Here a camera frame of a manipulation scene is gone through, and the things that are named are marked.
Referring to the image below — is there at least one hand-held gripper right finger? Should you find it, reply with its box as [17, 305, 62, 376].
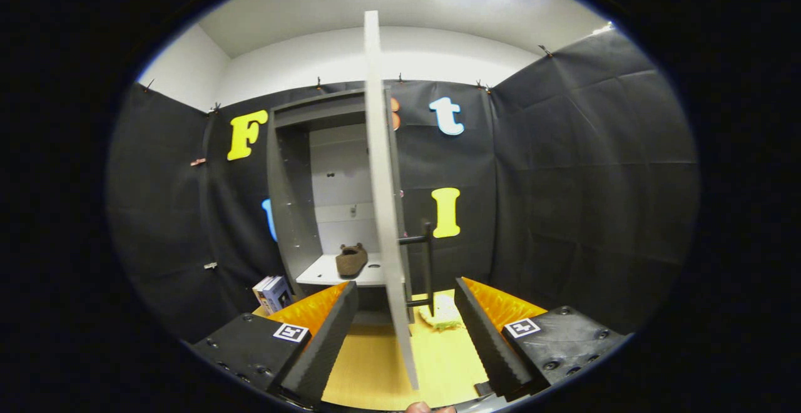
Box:
[454, 277, 630, 400]

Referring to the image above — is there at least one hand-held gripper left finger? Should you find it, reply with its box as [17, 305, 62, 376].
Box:
[191, 280, 359, 404]

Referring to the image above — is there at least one brown fuzzy shoe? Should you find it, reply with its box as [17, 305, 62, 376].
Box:
[335, 243, 369, 277]

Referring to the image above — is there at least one black door handle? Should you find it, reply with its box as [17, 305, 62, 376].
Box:
[399, 221, 436, 309]

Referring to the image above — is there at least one grey shoe cabinet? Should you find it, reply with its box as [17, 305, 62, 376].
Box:
[267, 91, 414, 326]

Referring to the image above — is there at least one yellow pineapple plush toy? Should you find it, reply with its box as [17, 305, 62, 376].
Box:
[418, 294, 464, 330]

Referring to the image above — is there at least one blue cover book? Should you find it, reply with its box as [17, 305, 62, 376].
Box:
[263, 277, 293, 314]

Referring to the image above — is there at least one white book with striped spine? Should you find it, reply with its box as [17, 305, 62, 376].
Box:
[252, 275, 273, 314]

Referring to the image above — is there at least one black backdrop cloth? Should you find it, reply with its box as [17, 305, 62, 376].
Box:
[110, 28, 698, 345]

